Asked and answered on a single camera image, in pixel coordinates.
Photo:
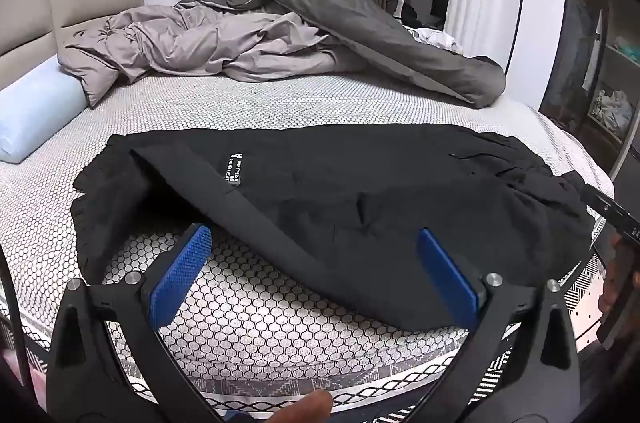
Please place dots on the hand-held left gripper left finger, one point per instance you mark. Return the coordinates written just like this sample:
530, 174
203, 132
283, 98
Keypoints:
182, 273

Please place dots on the person's right hand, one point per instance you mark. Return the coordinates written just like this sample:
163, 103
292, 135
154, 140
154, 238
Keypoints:
609, 295

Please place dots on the dark open wardrobe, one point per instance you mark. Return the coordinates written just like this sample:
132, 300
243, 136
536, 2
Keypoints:
600, 53

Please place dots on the white honeycomb bed mattress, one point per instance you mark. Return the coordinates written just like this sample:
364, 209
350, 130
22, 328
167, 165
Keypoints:
250, 103

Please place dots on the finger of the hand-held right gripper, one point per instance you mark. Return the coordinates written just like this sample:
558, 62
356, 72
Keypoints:
590, 198

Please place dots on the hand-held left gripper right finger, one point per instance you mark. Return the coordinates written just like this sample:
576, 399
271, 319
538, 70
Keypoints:
447, 278

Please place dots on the white crumpled cloth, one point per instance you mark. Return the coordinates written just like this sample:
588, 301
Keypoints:
437, 39

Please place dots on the black pants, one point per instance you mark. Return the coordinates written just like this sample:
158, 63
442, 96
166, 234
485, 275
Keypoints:
325, 203

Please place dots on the grey duvet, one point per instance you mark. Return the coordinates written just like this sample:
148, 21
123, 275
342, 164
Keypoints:
300, 33

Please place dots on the light blue pillow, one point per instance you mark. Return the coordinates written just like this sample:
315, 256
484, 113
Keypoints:
35, 113

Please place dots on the person's left hand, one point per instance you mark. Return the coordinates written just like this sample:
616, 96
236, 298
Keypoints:
305, 407

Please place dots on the beige padded headboard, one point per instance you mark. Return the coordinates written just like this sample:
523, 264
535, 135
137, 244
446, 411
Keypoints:
30, 18

